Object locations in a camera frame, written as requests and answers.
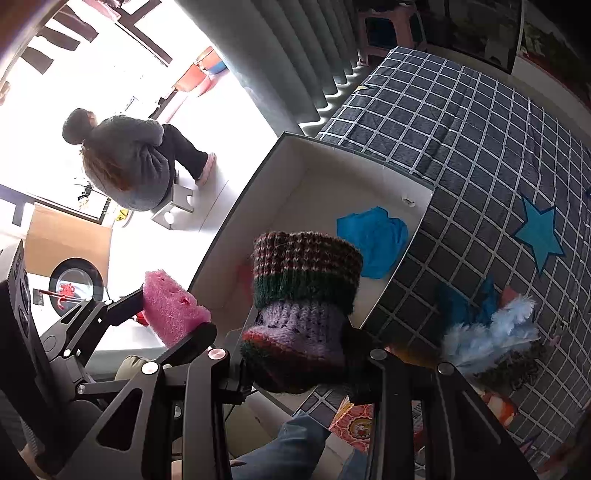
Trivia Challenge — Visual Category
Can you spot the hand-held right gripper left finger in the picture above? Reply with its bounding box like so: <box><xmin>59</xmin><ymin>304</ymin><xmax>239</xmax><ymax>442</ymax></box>
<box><xmin>58</xmin><ymin>348</ymin><xmax>254</xmax><ymax>480</ymax></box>

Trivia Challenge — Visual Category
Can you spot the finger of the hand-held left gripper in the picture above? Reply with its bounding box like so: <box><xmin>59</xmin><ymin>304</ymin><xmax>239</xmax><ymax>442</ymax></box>
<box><xmin>39</xmin><ymin>286</ymin><xmax>151</xmax><ymax>358</ymax></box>
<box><xmin>76</xmin><ymin>323</ymin><xmax>219</xmax><ymax>393</ymax></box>

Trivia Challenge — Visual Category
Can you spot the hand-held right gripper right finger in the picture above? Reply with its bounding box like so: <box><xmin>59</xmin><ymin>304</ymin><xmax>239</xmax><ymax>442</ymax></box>
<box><xmin>348</xmin><ymin>348</ymin><xmax>539</xmax><ymax>480</ymax></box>

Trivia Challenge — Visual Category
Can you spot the pink sponge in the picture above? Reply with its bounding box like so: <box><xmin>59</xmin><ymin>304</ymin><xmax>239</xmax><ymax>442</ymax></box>
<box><xmin>144</xmin><ymin>271</ymin><xmax>212</xmax><ymax>348</ymax></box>

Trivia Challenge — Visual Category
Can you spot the bright blue cloth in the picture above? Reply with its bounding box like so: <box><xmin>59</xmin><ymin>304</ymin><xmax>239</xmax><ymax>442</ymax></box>
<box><xmin>336</xmin><ymin>206</ymin><xmax>409</xmax><ymax>279</ymax></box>

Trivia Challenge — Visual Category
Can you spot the white storage box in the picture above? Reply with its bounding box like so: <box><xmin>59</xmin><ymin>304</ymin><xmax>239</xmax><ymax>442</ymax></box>
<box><xmin>187</xmin><ymin>132</ymin><xmax>435</xmax><ymax>352</ymax></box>

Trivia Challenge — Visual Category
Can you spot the round black plate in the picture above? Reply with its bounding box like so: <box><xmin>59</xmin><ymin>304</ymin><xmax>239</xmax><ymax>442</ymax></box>
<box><xmin>48</xmin><ymin>258</ymin><xmax>105</xmax><ymax>305</ymax></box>

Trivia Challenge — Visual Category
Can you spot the red patterned packet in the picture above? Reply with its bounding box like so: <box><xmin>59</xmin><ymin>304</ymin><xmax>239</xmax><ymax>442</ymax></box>
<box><xmin>330</xmin><ymin>401</ymin><xmax>426</xmax><ymax>455</ymax></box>

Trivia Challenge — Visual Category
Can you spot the cardboard box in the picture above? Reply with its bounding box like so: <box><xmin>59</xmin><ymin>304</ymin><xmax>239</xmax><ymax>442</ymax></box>
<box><xmin>25</xmin><ymin>203</ymin><xmax>114</xmax><ymax>296</ymax></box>

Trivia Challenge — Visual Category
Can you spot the dark blue cloth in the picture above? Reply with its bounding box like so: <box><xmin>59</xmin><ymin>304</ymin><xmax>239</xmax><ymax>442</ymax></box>
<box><xmin>436</xmin><ymin>274</ymin><xmax>502</xmax><ymax>333</ymax></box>

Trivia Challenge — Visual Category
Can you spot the light blue feather duster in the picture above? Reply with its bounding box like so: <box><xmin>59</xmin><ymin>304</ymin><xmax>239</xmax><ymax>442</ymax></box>
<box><xmin>438</xmin><ymin>295</ymin><xmax>541</xmax><ymax>374</ymax></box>

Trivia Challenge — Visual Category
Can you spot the person's jeans leg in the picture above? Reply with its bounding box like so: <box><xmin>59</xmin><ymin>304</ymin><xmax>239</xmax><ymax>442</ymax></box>
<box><xmin>231</xmin><ymin>413</ymin><xmax>370</xmax><ymax>480</ymax></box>

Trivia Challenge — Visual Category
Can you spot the flower print tissue pack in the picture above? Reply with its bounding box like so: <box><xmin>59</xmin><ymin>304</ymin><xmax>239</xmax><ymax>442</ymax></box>
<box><xmin>480</xmin><ymin>388</ymin><xmax>518</xmax><ymax>430</ymax></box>

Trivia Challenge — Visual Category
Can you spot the white stool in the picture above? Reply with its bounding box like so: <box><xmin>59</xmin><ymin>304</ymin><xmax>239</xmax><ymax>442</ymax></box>
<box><xmin>150</xmin><ymin>182</ymin><xmax>195</xmax><ymax>229</ymax></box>

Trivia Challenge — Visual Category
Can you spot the grey checked blanket with stars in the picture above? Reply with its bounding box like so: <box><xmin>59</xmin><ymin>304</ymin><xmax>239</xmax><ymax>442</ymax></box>
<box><xmin>295</xmin><ymin>46</ymin><xmax>591</xmax><ymax>462</ymax></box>

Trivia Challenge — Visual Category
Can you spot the grey pleated curtain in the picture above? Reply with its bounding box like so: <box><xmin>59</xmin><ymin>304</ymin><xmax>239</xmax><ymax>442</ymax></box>
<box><xmin>175</xmin><ymin>0</ymin><xmax>370</xmax><ymax>134</ymax></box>

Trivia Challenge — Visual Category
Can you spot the pink plastic stool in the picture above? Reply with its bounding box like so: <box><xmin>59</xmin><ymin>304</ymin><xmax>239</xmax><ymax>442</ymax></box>
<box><xmin>355</xmin><ymin>7</ymin><xmax>428</xmax><ymax>65</ymax></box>

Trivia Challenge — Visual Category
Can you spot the dark glass cabinet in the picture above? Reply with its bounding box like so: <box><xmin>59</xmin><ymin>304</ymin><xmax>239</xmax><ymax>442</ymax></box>
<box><xmin>416</xmin><ymin>0</ymin><xmax>527</xmax><ymax>75</ymax></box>

